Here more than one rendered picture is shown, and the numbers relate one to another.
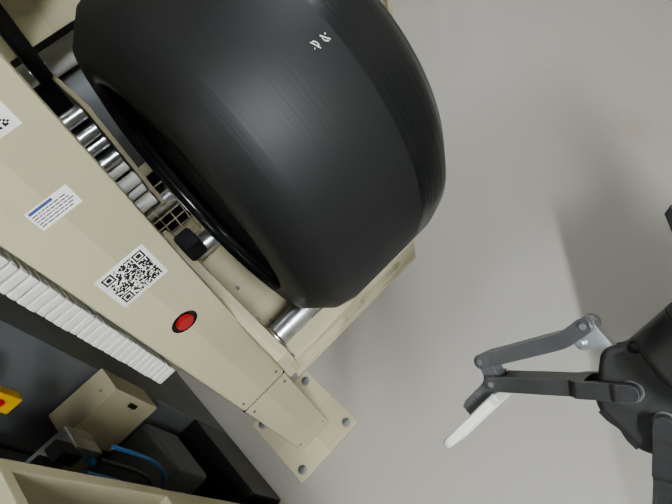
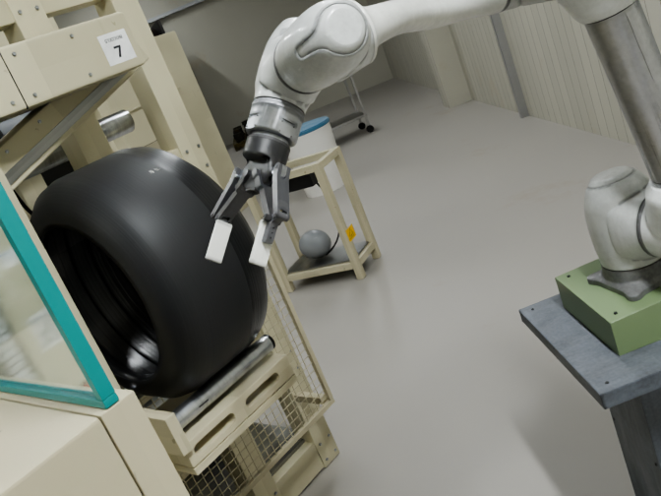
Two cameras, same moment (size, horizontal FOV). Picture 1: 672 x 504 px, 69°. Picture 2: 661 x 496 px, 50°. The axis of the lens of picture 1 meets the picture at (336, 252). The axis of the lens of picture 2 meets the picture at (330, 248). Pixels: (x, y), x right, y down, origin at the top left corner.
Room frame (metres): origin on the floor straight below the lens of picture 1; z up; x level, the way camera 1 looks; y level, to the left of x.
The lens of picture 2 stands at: (-1.10, 0.09, 1.58)
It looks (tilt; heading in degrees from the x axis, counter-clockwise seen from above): 17 degrees down; 344
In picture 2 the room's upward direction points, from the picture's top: 22 degrees counter-clockwise
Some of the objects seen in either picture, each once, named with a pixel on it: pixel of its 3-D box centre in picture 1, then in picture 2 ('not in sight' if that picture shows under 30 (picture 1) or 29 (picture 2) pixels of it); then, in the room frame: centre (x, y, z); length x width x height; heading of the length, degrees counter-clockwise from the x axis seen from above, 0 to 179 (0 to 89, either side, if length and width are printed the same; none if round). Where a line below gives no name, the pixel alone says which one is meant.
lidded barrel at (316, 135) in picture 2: not in sight; (315, 157); (5.63, -2.03, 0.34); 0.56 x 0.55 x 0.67; 163
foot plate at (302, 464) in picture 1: (304, 423); not in sight; (0.45, 0.30, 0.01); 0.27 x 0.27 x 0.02; 29
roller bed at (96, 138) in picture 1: (76, 173); not in sight; (0.82, 0.46, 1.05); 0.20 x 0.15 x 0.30; 119
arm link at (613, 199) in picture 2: not in sight; (625, 214); (0.18, -0.97, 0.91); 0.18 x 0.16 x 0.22; 7
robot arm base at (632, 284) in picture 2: not in sight; (630, 263); (0.21, -0.97, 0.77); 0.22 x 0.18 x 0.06; 174
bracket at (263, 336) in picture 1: (225, 298); (130, 424); (0.50, 0.24, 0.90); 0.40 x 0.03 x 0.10; 29
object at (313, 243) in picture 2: not in sight; (312, 220); (3.25, -1.10, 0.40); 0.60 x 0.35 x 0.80; 43
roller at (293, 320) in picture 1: (338, 276); (221, 382); (0.47, 0.01, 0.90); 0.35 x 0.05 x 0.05; 119
